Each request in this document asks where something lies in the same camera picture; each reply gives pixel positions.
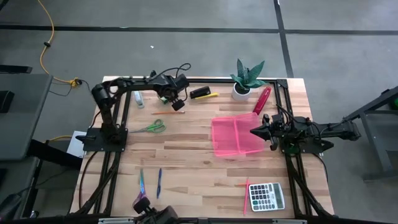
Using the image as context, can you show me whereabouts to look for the dark metal stand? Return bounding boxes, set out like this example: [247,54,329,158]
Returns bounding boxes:
[341,85,398,183]

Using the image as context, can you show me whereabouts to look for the snake plant in white pot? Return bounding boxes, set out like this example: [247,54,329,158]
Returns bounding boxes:
[229,58,269,102]

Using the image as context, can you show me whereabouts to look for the black side table beam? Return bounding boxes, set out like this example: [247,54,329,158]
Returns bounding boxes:
[26,139,83,170]

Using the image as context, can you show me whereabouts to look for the yellow highlighter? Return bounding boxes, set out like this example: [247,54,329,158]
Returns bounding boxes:
[194,91,220,101]

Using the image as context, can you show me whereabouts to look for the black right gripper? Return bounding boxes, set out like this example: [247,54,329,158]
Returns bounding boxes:
[250,113,295,152]

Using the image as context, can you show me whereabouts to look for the pink pencil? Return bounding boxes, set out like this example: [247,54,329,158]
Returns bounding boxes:
[243,177,251,216]

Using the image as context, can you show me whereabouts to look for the iridescent purple pen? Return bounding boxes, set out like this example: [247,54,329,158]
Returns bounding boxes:
[133,167,147,203]

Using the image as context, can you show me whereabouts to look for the white calculator dark keys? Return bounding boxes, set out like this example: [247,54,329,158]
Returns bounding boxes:
[248,182,286,213]

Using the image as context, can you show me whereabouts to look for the black aluminium table frame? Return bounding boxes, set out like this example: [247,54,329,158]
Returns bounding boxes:
[70,77,335,220]

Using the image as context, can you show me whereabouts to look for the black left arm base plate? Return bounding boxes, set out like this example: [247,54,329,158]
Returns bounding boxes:
[75,127,129,153]

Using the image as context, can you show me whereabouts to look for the black stapler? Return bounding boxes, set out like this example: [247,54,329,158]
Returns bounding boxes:
[189,85,212,100]

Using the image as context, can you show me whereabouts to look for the yellow power cable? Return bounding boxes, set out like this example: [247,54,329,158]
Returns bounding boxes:
[46,134,74,142]
[36,0,82,88]

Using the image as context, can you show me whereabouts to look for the black box on side table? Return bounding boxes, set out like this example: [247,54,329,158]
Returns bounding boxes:
[0,90,16,113]

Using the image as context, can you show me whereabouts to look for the thin black floor cable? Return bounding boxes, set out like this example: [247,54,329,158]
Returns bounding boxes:
[49,79,94,98]

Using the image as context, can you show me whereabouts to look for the silver bracket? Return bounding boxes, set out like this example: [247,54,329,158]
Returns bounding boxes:
[272,218,308,224]
[98,217,135,224]

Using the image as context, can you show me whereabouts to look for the grey side table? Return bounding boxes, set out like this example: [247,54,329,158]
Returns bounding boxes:
[0,73,53,161]

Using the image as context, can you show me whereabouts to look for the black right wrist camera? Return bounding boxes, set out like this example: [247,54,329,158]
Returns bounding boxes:
[271,113,286,125]

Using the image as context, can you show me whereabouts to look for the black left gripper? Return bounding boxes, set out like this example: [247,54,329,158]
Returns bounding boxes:
[155,73,187,111]

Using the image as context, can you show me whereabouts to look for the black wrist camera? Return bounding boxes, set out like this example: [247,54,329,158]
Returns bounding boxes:
[172,73,190,91]
[271,113,286,125]

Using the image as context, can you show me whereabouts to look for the white paper sheet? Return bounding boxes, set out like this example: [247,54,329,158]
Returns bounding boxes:
[67,130,88,159]

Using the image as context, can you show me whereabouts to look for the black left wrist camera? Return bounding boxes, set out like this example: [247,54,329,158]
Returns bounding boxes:
[172,73,190,91]

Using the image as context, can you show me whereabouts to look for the green handled scissors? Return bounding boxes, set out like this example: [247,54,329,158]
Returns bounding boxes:
[129,119,167,134]

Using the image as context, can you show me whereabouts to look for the black cable under table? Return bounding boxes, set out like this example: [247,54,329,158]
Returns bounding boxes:
[312,152,329,184]
[78,151,100,215]

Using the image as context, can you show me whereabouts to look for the black left wrist camera cable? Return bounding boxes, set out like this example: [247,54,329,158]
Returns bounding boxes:
[157,62,192,78]

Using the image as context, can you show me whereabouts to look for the white glue bottle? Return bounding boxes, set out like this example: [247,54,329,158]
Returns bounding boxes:
[134,90,146,110]

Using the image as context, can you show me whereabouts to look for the transparent pink pencil box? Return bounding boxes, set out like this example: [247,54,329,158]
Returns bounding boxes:
[210,111,266,157]

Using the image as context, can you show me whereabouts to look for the red oblong plastic case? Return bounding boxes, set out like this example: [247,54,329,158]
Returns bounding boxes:
[251,86,272,116]

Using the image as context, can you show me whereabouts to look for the blue pen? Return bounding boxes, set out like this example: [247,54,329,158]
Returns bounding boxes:
[155,167,163,200]

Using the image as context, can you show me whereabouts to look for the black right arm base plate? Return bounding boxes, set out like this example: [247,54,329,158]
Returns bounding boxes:
[281,139,335,155]

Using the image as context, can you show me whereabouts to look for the black flat bar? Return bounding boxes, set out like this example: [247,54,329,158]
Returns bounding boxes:
[0,64,33,75]

